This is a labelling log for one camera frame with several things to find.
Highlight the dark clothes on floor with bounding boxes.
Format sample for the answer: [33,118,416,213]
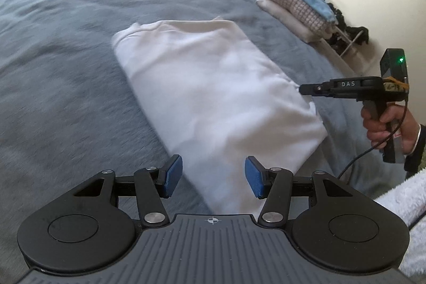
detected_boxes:
[326,3,370,55]

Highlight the person right hand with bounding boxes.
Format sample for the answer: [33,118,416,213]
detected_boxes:
[361,105,421,155]

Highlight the green white fleece sleeve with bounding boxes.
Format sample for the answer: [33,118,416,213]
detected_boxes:
[404,125,426,179]

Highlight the white green fleece robe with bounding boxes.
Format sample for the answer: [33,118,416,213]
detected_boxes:
[375,169,425,283]

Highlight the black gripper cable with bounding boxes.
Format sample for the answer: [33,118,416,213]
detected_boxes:
[336,97,409,181]

